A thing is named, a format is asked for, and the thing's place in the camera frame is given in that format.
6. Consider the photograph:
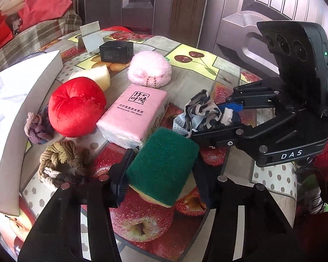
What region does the white cardboard box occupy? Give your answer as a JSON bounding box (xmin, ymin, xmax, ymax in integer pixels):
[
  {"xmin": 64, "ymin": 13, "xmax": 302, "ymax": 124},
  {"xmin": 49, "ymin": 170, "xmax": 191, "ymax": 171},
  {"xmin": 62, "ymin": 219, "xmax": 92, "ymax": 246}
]
[{"xmin": 0, "ymin": 50, "xmax": 63, "ymax": 216}]

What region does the green scouring sponge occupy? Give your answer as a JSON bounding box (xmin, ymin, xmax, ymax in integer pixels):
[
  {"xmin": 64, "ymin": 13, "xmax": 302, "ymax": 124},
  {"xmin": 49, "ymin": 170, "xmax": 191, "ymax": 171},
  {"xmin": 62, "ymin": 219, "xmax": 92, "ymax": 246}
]
[{"xmin": 126, "ymin": 127, "xmax": 200, "ymax": 208}]

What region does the plaid bench cover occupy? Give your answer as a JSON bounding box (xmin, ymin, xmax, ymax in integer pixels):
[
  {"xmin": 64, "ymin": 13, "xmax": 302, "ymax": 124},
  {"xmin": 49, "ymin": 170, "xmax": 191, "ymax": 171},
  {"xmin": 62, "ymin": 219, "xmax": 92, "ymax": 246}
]
[{"xmin": 0, "ymin": 9, "xmax": 82, "ymax": 69}]

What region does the bright red shopping bag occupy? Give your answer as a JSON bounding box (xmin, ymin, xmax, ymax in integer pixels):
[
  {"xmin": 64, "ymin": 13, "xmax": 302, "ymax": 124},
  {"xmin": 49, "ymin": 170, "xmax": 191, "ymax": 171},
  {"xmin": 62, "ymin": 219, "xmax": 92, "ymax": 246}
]
[{"xmin": 0, "ymin": 9, "xmax": 25, "ymax": 55}]

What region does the pale dotted cloth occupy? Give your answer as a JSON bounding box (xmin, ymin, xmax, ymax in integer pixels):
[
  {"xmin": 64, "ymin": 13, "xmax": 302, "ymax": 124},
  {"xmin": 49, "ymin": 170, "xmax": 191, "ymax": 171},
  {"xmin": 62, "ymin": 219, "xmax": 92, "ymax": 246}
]
[{"xmin": 173, "ymin": 114, "xmax": 192, "ymax": 137}]

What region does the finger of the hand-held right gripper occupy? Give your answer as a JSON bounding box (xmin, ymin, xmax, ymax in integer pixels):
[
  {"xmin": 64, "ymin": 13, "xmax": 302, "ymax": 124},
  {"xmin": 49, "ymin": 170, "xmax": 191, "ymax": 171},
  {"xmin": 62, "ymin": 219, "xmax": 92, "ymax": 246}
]
[
  {"xmin": 191, "ymin": 123, "xmax": 265, "ymax": 149},
  {"xmin": 217, "ymin": 78, "xmax": 284, "ymax": 112}
]

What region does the brown panelled door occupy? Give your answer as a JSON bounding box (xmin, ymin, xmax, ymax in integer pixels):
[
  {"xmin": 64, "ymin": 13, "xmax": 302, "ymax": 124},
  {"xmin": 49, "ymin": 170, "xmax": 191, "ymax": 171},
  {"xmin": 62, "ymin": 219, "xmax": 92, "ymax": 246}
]
[
  {"xmin": 197, "ymin": 0, "xmax": 328, "ymax": 88},
  {"xmin": 71, "ymin": 0, "xmax": 211, "ymax": 48}
]

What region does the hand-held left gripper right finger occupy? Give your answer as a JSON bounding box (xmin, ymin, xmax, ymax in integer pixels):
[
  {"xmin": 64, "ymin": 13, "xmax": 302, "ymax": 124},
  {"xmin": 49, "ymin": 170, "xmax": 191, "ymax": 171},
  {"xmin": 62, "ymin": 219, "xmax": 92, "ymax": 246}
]
[{"xmin": 193, "ymin": 155, "xmax": 299, "ymax": 262}]

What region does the purple knotted rope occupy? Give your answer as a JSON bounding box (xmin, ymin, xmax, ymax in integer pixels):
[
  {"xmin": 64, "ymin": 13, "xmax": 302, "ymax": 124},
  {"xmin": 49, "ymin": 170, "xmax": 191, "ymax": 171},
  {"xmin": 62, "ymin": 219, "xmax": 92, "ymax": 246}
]
[{"xmin": 24, "ymin": 105, "xmax": 54, "ymax": 146}]

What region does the pale red fabric bag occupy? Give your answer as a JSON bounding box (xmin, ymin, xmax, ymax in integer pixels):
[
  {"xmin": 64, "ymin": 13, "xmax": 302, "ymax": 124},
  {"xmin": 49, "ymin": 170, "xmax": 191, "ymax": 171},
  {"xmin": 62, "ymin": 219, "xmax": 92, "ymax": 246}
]
[{"xmin": 23, "ymin": 0, "xmax": 73, "ymax": 29}]

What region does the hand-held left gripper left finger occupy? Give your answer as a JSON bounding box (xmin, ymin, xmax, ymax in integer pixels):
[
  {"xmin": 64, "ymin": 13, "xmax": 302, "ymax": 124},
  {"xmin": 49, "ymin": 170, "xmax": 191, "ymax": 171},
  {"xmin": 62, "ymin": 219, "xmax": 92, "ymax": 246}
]
[{"xmin": 17, "ymin": 148, "xmax": 138, "ymax": 262}]

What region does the fruit print tablecloth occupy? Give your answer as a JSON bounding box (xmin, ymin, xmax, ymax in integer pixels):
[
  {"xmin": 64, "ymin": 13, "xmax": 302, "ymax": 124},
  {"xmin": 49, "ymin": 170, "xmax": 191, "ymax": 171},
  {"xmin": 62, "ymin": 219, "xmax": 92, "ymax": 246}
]
[{"xmin": 0, "ymin": 27, "xmax": 298, "ymax": 262}]

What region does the pink tissue pack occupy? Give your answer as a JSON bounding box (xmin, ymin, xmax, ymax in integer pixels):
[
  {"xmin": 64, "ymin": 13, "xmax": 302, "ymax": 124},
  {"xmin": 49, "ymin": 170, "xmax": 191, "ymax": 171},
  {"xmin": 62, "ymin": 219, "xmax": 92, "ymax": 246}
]
[{"xmin": 96, "ymin": 84, "xmax": 170, "ymax": 149}]

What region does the brown knotted rope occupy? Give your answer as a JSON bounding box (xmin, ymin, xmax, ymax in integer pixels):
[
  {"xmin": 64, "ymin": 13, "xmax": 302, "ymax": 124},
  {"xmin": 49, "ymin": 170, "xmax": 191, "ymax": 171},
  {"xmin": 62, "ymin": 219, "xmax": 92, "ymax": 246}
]
[{"xmin": 38, "ymin": 141, "xmax": 91, "ymax": 189}]

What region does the red plush apple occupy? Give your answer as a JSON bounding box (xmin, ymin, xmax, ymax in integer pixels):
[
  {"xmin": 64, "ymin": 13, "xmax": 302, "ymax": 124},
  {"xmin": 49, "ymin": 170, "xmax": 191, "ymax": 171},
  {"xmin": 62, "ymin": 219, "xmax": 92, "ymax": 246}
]
[{"xmin": 48, "ymin": 77, "xmax": 108, "ymax": 138}]

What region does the cream foam sponge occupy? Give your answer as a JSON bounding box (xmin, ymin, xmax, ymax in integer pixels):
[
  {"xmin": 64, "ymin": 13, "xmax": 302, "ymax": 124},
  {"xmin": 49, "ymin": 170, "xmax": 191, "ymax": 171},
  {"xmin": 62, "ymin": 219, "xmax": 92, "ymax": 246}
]
[{"xmin": 68, "ymin": 65, "xmax": 111, "ymax": 92}]

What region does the black power adapter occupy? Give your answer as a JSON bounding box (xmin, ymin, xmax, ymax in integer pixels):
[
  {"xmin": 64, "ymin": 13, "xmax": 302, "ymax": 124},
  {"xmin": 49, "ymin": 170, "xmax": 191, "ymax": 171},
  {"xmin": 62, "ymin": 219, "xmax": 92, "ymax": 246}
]
[{"xmin": 99, "ymin": 41, "xmax": 134, "ymax": 63}]

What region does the pink fluffy puff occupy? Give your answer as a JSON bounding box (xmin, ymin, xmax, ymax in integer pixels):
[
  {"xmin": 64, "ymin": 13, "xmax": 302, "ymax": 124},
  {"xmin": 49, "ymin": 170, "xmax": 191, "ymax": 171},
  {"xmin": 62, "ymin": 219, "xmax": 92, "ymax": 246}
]
[{"xmin": 127, "ymin": 51, "xmax": 173, "ymax": 88}]

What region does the black white patterned cloth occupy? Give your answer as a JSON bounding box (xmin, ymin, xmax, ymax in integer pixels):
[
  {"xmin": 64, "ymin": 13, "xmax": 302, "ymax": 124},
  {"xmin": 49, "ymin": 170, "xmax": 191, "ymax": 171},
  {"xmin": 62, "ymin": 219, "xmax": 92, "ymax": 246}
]
[{"xmin": 184, "ymin": 90, "xmax": 241, "ymax": 138}]

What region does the white folded card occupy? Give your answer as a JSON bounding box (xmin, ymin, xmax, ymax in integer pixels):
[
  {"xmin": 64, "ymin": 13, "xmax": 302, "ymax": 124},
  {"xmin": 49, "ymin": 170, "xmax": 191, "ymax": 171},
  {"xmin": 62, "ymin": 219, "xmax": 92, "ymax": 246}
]
[{"xmin": 77, "ymin": 20, "xmax": 104, "ymax": 53}]

